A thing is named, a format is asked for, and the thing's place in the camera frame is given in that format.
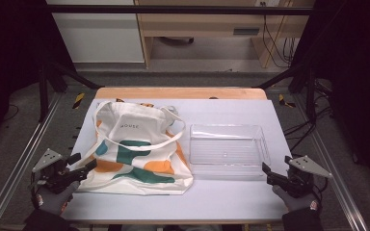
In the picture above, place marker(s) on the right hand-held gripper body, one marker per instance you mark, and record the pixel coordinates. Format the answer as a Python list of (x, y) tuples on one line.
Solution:
[(302, 183)]

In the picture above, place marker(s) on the black horizontal frame bar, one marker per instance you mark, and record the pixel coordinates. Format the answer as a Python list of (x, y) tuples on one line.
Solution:
[(173, 9)]

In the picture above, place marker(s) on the person's left hand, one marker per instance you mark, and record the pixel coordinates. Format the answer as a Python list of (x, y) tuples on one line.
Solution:
[(53, 202)]

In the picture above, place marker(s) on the wooden table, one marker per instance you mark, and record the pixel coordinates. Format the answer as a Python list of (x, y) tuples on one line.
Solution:
[(179, 93)]

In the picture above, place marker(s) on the person's right hand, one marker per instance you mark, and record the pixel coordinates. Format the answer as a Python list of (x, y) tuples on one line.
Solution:
[(298, 202)]

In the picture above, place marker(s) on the aluminium rail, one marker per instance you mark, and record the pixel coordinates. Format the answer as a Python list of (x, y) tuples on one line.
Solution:
[(337, 179), (19, 163)]

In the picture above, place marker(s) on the clear plastic tray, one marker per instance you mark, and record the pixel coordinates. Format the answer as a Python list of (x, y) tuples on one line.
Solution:
[(228, 150)]

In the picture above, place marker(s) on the white table sheet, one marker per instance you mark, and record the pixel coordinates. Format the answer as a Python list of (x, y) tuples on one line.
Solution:
[(231, 199)]

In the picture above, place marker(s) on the white cabinet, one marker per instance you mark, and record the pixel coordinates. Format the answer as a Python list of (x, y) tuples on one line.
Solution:
[(99, 38)]

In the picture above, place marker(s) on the light wooden desk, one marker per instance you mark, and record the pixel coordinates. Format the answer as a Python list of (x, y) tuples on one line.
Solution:
[(199, 27)]

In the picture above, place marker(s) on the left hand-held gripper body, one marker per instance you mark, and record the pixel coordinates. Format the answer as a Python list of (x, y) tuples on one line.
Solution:
[(56, 178)]

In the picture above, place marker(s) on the black frame strut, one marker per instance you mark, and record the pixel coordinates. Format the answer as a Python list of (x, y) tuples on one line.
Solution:
[(74, 75), (285, 75)]

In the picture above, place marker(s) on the cream tote bag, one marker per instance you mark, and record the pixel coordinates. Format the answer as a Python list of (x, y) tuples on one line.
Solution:
[(141, 128)]

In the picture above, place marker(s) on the dark curtain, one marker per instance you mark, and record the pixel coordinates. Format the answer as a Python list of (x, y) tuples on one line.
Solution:
[(16, 57), (356, 80)]

